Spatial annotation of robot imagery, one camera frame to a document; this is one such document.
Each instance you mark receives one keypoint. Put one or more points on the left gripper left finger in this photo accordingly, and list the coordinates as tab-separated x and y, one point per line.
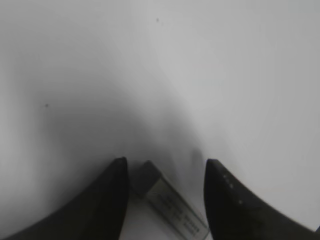
97	213

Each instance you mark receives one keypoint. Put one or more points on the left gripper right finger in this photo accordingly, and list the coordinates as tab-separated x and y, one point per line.
235	213

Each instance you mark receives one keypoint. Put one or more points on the grey white eraser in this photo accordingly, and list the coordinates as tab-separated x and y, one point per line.
150	184

